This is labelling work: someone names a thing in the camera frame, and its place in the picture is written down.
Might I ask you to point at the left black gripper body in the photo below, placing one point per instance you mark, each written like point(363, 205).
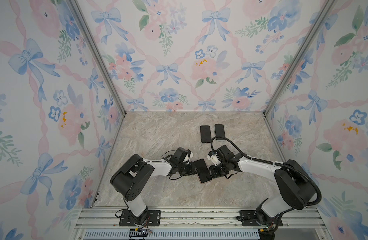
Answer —
point(185, 169)

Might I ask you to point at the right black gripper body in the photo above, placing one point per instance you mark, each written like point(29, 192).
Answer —
point(218, 171)

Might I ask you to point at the pink phone case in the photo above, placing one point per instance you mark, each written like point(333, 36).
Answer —
point(202, 171)

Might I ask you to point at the black phone case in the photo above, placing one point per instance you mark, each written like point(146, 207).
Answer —
point(205, 132)

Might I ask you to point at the light blue phone case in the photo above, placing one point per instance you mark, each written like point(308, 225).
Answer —
point(220, 132)

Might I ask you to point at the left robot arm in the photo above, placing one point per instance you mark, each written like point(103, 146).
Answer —
point(131, 178)

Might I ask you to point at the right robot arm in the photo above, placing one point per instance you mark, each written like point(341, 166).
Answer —
point(296, 189)

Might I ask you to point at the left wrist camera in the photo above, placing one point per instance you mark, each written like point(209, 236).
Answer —
point(181, 156)

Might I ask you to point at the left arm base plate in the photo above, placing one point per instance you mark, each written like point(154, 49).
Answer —
point(149, 218)

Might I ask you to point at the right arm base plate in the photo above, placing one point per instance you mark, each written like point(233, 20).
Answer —
point(250, 218)

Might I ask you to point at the aluminium rail frame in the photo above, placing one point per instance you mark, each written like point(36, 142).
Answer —
point(208, 215)

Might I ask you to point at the left aluminium corner post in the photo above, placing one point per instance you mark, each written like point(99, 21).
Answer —
point(87, 34)

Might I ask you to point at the aluminium corner post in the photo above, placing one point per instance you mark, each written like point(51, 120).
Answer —
point(304, 47)
point(87, 34)

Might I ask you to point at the right aluminium corner post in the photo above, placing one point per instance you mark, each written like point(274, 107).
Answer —
point(304, 47)

